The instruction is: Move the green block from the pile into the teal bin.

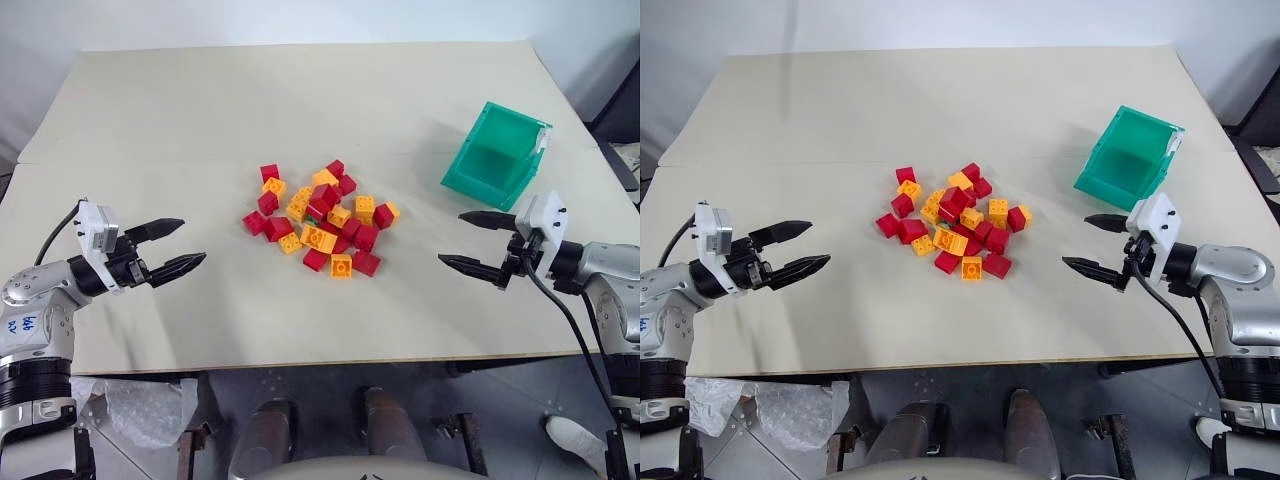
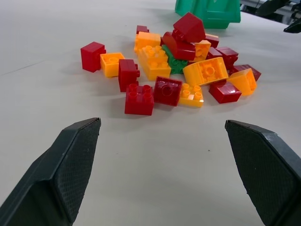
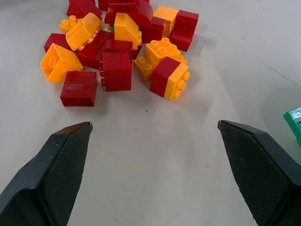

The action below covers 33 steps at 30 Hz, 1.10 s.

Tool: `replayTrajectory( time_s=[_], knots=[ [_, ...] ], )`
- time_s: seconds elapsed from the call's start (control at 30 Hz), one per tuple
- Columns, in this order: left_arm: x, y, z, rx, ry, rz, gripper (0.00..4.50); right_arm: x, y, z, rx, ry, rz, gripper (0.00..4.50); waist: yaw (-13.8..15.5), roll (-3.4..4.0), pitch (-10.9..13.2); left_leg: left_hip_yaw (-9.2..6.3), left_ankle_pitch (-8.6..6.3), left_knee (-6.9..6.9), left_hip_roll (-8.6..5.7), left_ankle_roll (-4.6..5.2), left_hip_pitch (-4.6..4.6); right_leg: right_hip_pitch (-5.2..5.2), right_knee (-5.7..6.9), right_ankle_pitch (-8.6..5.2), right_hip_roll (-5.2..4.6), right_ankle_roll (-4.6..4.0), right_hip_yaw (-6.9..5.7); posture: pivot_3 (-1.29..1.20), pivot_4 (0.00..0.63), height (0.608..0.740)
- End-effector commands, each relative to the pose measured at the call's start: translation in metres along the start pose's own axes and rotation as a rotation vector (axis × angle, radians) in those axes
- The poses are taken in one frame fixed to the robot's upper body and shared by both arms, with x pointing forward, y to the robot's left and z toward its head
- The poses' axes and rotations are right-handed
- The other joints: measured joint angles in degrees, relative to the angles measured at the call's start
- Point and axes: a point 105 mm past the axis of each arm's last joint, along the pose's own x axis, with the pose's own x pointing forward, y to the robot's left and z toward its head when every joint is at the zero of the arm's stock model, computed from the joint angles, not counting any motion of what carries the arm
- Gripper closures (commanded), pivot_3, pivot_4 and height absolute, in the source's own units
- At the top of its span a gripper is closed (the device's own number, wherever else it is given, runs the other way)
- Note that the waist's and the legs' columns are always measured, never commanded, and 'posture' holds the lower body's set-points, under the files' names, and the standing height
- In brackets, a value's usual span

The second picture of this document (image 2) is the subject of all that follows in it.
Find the orange plastic building brick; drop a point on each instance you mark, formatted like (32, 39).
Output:
(111, 64)

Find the orange curved wedge block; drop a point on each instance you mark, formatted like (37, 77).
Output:
(244, 81)

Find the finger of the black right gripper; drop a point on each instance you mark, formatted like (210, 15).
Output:
(294, 27)
(270, 7)

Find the small red block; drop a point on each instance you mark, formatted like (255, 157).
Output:
(141, 29)

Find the large red cube block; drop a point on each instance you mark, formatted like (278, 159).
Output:
(190, 28)

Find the red glossy rectangular block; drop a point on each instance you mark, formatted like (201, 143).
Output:
(224, 93)

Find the large orange hollow curved block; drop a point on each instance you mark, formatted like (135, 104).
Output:
(207, 71)

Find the green plastic container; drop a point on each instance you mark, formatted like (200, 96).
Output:
(212, 13)

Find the green studded block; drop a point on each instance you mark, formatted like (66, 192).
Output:
(176, 66)

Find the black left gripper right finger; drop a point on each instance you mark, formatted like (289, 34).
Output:
(265, 169)

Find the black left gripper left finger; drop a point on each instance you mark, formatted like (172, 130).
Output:
(58, 174)

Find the orange eight-stud long block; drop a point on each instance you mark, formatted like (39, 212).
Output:
(154, 62)

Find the red rounded block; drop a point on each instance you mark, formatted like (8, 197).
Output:
(182, 50)

